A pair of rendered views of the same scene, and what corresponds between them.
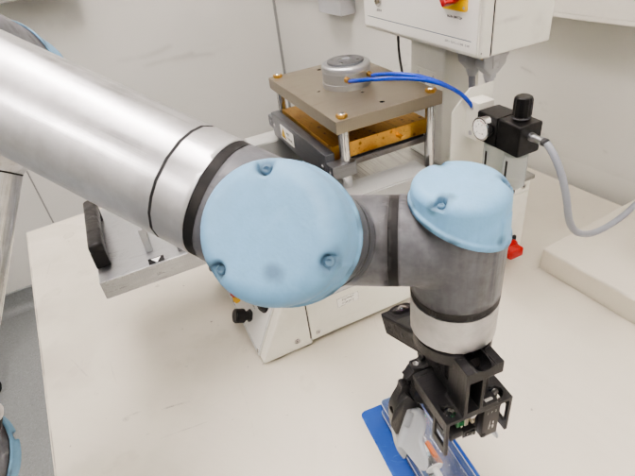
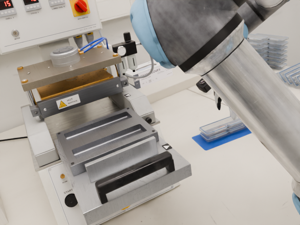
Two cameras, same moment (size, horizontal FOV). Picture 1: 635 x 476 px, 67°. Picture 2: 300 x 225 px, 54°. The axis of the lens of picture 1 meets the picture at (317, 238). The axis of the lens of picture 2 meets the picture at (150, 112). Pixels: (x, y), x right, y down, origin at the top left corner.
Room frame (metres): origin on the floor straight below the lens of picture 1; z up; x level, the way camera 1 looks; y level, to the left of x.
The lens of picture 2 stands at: (0.60, 0.76, 1.33)
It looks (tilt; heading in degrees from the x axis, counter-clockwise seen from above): 27 degrees down; 269
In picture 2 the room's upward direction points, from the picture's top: 10 degrees counter-clockwise
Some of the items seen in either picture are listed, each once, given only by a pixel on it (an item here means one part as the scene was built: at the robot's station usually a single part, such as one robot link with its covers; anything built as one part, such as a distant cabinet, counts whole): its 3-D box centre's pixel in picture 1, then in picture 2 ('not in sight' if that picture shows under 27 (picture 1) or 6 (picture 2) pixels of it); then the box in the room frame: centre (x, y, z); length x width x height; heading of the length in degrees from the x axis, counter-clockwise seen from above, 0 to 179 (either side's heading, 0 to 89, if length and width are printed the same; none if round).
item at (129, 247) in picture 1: (187, 212); (113, 149); (0.68, 0.20, 0.97); 0.30 x 0.22 x 0.08; 111
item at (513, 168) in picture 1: (501, 142); (124, 54); (0.63, -0.28, 1.05); 0.15 x 0.05 x 0.15; 21
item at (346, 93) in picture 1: (370, 97); (73, 66); (0.78, -0.12, 1.08); 0.31 x 0.24 x 0.13; 21
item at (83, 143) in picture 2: not in sight; (105, 136); (0.70, 0.16, 0.98); 0.20 x 0.17 x 0.03; 21
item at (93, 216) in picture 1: (95, 230); (136, 175); (0.63, 0.33, 0.99); 0.15 x 0.02 x 0.04; 21
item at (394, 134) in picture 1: (351, 110); (73, 75); (0.78, -0.09, 1.07); 0.22 x 0.17 x 0.10; 21
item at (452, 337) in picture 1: (455, 309); not in sight; (0.31, -0.11, 1.05); 0.08 x 0.08 x 0.05
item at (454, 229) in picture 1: (454, 239); not in sight; (0.30, -0.11, 1.13); 0.09 x 0.08 x 0.11; 76
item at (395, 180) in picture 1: (352, 209); (130, 100); (0.63, -0.06, 0.96); 0.26 x 0.05 x 0.07; 111
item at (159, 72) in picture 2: not in sight; (147, 72); (0.54, -0.66, 0.83); 0.23 x 0.12 x 0.07; 27
